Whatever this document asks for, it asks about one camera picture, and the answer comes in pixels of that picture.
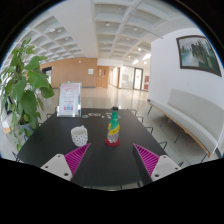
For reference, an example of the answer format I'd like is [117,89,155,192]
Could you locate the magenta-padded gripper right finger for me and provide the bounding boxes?
[131,143,183,184]

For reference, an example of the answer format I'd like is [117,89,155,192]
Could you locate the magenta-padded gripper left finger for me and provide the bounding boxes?
[40,143,92,183]

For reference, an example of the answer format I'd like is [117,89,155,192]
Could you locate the green drink bottle black cap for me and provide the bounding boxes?
[105,106,121,145]

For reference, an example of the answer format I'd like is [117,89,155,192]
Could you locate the white dotted mug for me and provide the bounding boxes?
[70,125,89,148]

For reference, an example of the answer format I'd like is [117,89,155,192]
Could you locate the chairs around table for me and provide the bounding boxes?
[128,107,186,168]

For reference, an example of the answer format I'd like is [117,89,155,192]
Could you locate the flat round red coaster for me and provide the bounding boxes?
[104,137,121,148]

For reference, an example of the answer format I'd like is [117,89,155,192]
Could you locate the long white bench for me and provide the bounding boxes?
[146,87,224,158]

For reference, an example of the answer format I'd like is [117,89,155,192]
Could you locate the clear standing sign holder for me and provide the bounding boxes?
[56,82,83,119]

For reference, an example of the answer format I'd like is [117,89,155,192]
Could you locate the green leafy potted plant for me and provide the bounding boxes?
[0,38,56,153]

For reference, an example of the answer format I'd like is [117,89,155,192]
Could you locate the dark-framed glass door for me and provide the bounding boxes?
[133,67,145,91]

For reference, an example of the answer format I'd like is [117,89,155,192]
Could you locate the wooden double door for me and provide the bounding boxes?
[96,65,111,89]

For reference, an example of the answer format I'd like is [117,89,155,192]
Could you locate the dark-framed landscape painting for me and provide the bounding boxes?
[175,34,223,78]

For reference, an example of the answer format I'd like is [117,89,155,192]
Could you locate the recessed ceiling lights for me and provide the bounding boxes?
[49,19,153,66]

